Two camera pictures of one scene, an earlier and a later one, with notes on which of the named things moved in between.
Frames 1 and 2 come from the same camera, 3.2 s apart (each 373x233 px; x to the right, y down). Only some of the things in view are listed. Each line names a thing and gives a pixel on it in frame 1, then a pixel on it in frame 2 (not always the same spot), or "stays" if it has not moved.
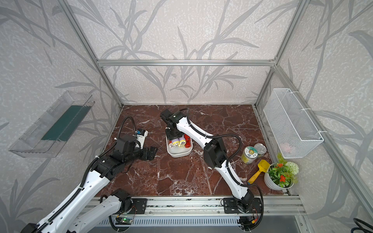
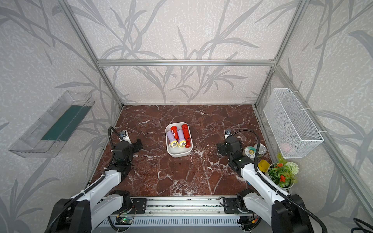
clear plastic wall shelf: (47, 136) stays
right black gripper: (178, 135) -> (221, 148)
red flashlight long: (188, 139) stays
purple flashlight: (182, 141) stays
